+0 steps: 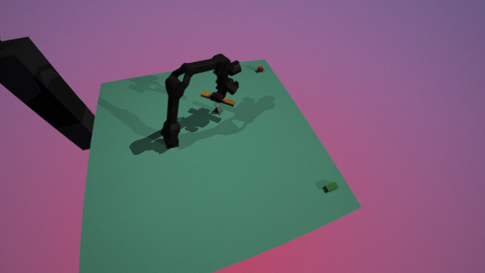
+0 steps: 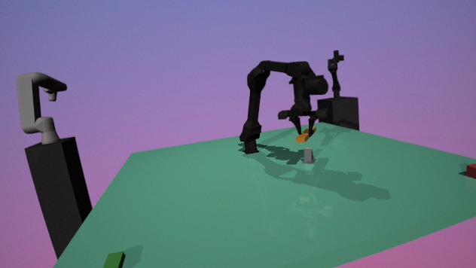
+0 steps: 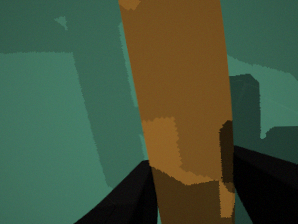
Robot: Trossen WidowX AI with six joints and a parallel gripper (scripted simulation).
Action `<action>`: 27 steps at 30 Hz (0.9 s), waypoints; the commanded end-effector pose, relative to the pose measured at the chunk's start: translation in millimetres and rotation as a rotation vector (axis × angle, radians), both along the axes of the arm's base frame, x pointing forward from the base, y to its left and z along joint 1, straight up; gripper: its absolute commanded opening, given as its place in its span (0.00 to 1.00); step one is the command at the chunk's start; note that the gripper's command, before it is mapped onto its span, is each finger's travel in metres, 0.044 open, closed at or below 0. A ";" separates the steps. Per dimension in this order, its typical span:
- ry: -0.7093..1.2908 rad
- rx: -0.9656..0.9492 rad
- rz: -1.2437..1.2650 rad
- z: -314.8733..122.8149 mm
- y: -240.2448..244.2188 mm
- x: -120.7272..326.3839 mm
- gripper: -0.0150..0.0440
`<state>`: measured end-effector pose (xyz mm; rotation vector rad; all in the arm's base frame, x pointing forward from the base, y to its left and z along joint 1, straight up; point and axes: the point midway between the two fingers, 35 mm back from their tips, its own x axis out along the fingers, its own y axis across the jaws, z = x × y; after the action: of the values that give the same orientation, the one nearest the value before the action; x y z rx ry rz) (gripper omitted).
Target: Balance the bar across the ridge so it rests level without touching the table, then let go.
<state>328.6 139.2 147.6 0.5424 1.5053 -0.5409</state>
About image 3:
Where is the orange bar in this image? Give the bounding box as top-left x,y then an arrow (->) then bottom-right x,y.
118,0 -> 235,224

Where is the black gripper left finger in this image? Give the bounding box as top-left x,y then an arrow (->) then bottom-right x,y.
74,160 -> 158,224

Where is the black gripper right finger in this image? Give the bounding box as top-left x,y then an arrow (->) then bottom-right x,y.
233,145 -> 298,224

